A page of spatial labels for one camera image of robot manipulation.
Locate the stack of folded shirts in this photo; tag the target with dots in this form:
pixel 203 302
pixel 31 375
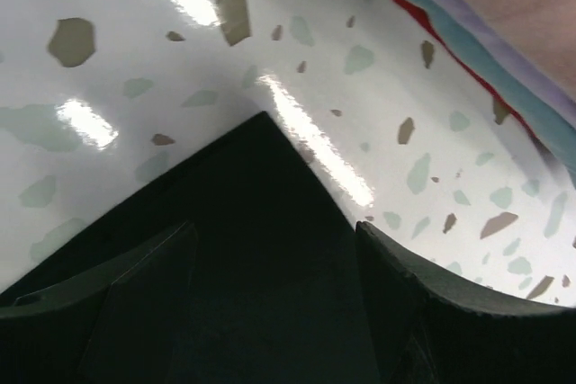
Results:
pixel 542 121

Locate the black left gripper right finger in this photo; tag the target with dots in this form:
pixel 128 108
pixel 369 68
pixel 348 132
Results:
pixel 430 325

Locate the black t shirt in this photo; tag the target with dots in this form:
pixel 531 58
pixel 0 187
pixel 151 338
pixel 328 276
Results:
pixel 274 295

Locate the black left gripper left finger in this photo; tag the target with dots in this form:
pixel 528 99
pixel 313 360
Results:
pixel 114 323

